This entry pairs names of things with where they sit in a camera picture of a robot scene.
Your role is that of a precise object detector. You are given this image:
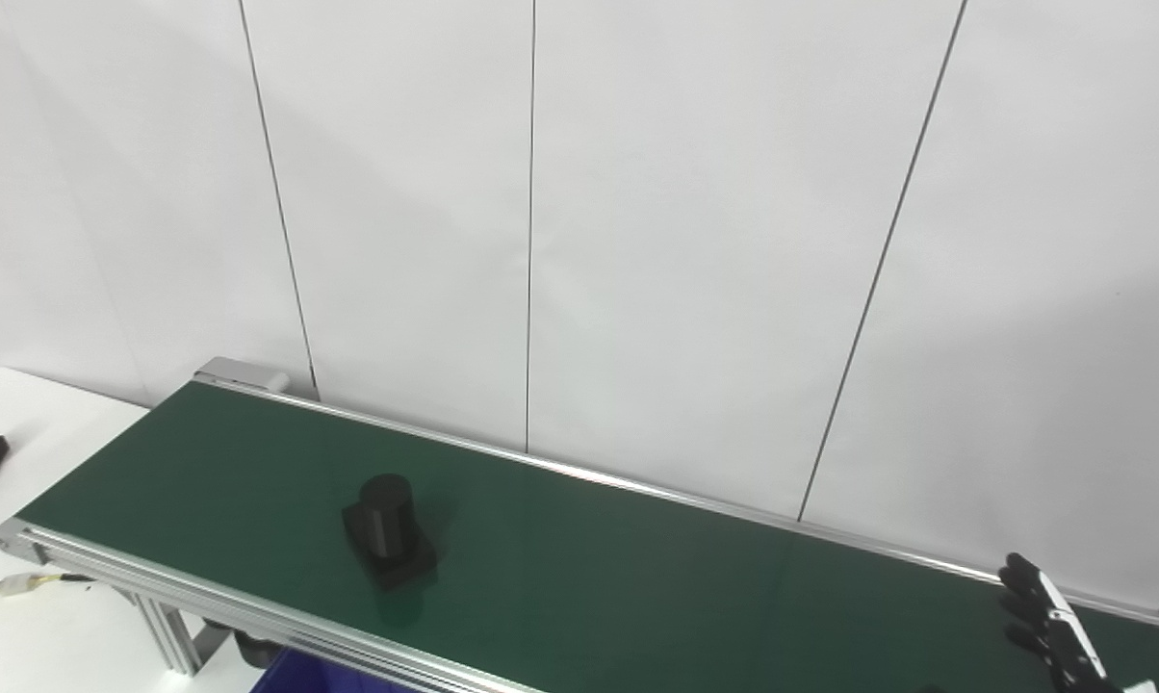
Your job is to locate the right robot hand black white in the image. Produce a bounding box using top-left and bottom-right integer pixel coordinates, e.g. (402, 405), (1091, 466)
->
(998, 552), (1158, 693)

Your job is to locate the black cylinder part square base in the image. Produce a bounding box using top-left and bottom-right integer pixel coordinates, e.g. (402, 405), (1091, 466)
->
(341, 474), (439, 591)

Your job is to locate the green conveyor belt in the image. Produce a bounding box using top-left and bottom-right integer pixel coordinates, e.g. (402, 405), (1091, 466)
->
(16, 382), (1159, 693)
(0, 357), (1159, 693)

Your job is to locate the blue plastic bin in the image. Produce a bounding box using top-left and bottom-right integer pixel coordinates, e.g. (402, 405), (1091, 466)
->
(250, 647), (417, 693)

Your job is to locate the black conveyor drive motor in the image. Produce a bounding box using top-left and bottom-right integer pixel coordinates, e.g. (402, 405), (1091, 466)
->
(238, 630), (287, 667)

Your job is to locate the aluminium conveyor leg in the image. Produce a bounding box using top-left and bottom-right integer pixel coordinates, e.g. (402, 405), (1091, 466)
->
(135, 592), (205, 677)

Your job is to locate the white yellow cable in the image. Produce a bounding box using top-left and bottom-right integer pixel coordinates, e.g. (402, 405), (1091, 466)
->
(0, 572), (94, 605)

